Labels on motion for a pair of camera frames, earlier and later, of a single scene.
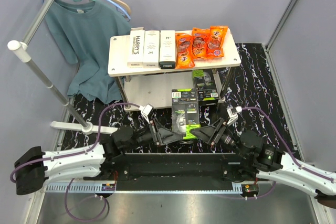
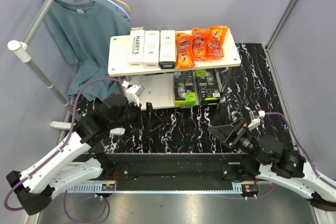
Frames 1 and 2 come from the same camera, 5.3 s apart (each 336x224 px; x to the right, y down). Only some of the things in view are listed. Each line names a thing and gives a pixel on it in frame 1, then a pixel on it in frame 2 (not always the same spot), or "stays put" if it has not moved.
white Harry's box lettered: [136, 48] stays put
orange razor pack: [200, 39] stays put
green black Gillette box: [185, 111] to [185, 88]
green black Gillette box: [204, 80] stays put
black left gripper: [163, 135] to [153, 120]
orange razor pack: [216, 40] stays put
